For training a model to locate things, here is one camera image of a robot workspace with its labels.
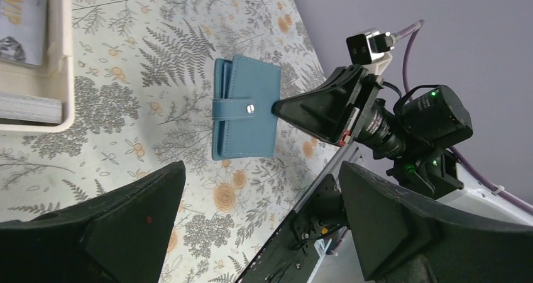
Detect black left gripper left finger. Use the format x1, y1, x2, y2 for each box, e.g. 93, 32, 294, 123
1, 161, 186, 282

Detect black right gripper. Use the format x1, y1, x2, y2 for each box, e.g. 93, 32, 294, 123
272, 65, 383, 145

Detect floral patterned table mat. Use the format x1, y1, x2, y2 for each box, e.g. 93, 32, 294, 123
1, 0, 336, 282

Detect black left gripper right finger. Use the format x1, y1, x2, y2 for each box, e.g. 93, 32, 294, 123
339, 162, 532, 282

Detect blue leather card holder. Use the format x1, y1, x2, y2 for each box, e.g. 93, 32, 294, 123
212, 55, 282, 160

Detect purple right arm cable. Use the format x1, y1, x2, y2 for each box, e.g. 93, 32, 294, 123
391, 19, 533, 216

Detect white rectangular plastic tray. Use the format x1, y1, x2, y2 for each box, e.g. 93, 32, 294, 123
1, 0, 75, 135

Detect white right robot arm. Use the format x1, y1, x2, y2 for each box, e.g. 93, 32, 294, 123
272, 65, 532, 225

